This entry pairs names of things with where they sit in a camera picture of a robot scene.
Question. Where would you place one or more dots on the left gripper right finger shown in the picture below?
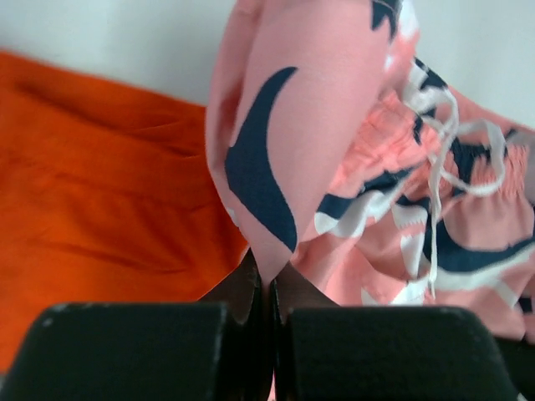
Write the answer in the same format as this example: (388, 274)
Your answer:
(327, 352)

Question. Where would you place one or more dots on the orange shorts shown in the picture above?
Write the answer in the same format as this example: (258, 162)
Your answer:
(105, 197)

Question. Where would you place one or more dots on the pink patterned shorts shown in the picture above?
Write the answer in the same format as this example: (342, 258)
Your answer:
(337, 152)

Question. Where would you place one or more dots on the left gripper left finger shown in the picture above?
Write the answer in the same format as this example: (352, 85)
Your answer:
(205, 350)

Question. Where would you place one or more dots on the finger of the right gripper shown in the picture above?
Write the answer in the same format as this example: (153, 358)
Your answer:
(519, 358)

